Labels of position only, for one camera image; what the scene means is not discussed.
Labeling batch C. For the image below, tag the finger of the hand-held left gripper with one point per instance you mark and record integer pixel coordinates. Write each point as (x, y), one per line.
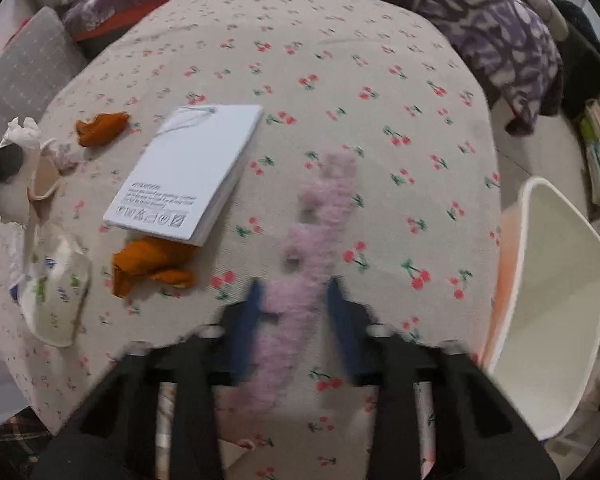
(0, 165)

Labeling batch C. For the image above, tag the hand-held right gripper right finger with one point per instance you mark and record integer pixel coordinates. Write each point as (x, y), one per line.
(345, 332)

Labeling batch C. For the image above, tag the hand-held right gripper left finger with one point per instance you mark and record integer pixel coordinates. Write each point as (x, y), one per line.
(245, 332)

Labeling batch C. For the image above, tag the pink fluffy strip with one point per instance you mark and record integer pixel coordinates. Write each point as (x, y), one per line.
(325, 220)

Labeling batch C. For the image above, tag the large orange peel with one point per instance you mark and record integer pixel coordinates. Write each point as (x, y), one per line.
(145, 259)

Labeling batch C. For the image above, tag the white plastic bin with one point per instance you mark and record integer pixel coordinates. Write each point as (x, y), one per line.
(545, 310)

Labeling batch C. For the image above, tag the white crumpled tissue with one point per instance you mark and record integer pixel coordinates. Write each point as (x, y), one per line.
(25, 132)

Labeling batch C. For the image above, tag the grey checked pillow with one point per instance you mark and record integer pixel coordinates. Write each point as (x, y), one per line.
(25, 75)

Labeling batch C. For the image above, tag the small orange peel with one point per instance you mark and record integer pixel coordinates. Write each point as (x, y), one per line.
(100, 130)

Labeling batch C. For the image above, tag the white flat box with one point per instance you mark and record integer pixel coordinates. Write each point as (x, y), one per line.
(180, 175)

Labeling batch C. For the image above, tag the plaid cloth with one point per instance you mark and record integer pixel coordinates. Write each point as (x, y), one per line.
(20, 432)

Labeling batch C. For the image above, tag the purple patterned blanket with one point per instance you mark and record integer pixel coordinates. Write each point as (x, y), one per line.
(495, 45)

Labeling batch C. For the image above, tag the dark clothes pile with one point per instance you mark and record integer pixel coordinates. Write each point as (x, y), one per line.
(580, 55)

